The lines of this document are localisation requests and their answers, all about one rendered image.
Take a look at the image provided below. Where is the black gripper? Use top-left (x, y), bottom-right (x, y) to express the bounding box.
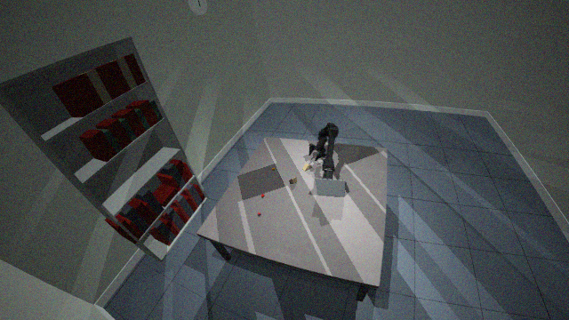
top-left (309, 141), bottom-right (325, 161)

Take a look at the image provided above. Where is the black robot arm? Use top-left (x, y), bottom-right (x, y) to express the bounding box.
top-left (318, 123), bottom-right (339, 180)

